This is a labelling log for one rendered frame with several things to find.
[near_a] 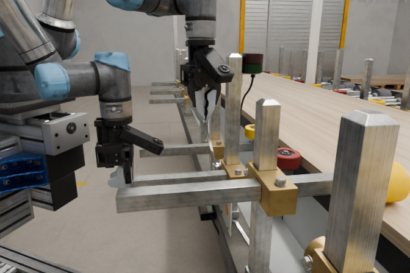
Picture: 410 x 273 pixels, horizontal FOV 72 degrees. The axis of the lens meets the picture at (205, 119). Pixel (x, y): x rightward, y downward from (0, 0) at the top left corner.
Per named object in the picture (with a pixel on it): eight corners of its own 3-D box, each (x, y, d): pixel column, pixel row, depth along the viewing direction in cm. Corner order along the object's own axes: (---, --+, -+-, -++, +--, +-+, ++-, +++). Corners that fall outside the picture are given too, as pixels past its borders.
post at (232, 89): (225, 220, 84) (229, 53, 71) (222, 212, 87) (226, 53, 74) (237, 219, 84) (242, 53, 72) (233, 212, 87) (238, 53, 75)
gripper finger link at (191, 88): (203, 105, 74) (202, 71, 71) (206, 106, 72) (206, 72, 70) (187, 106, 72) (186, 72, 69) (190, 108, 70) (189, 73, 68)
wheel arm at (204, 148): (140, 160, 97) (139, 148, 96) (140, 156, 100) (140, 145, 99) (261, 153, 103) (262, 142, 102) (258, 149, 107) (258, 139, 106)
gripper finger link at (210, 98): (205, 117, 80) (205, 85, 77) (216, 122, 75) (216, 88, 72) (195, 119, 78) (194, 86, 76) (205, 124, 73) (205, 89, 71)
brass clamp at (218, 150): (210, 160, 97) (210, 146, 96) (204, 146, 110) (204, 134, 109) (227, 159, 98) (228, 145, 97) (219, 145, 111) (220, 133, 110)
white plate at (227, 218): (229, 236, 75) (229, 203, 73) (211, 189, 100) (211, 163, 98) (230, 236, 76) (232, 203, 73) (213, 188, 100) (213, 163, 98)
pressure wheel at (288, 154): (274, 196, 77) (277, 157, 74) (264, 183, 84) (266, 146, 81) (302, 194, 78) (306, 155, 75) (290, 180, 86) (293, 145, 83)
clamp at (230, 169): (229, 194, 73) (230, 177, 72) (219, 172, 86) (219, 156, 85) (250, 192, 74) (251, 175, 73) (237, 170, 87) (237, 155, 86)
